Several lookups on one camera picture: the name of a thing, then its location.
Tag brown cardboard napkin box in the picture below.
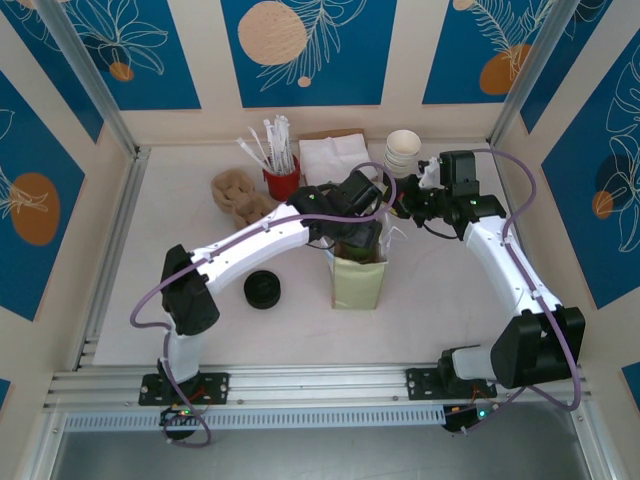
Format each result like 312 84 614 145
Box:
298 128 374 194

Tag floral green paper gift bag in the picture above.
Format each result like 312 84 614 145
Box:
321 182 404 312

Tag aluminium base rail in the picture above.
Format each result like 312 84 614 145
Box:
44 360 596 412

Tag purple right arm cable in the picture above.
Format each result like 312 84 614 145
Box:
439 147 585 436

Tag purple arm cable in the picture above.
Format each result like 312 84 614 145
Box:
439 147 585 436
129 162 399 449

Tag small controller board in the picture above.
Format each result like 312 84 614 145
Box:
159 405 201 441
442 405 494 437

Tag aluminium frame post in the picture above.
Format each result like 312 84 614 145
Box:
489 0 571 149
38 0 139 156

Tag black coffee cup black lid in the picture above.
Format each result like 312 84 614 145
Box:
243 269 284 310

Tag stacked paper coffee cups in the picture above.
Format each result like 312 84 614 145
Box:
383 128 423 177

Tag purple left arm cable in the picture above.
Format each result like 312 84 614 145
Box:
129 162 399 449

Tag red plastic straw cup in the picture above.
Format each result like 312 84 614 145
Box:
263 154 303 202

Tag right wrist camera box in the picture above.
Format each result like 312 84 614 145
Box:
415 156 445 191

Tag beige pulp cup carrier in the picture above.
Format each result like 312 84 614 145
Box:
209 168 275 232

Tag grey slotted cable duct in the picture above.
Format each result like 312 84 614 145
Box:
64 403 446 434

